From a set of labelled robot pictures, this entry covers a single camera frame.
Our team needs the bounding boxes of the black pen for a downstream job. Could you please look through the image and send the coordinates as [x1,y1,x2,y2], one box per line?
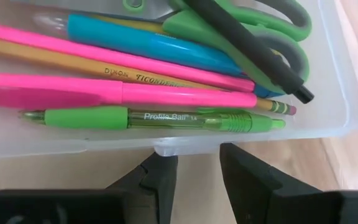
[181,0,315,105]

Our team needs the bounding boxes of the clear plastic supply box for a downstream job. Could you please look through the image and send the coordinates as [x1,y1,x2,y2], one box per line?
[0,0,358,160]

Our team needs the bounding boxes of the green handled scissors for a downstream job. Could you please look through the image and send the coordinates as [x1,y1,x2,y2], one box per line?
[11,0,313,96]

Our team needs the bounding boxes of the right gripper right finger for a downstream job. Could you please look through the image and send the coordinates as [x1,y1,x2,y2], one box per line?
[219,142,322,224]

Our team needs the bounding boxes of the blue pen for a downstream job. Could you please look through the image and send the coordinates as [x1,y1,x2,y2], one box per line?
[32,12,284,99]

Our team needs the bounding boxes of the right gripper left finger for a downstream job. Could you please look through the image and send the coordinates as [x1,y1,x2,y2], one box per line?
[106,152,178,224]

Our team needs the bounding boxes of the pink pencil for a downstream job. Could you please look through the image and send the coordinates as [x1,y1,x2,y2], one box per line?
[0,21,256,93]

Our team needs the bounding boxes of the green ballpoint pen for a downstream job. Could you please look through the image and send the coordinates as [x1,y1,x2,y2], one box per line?
[19,105,287,133]

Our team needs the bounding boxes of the yellow Ticonderoga pencil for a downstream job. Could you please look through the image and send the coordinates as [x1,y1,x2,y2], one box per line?
[0,34,297,116]

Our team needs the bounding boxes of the pink highlighter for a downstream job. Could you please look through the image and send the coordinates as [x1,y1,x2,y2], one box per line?
[0,72,258,110]

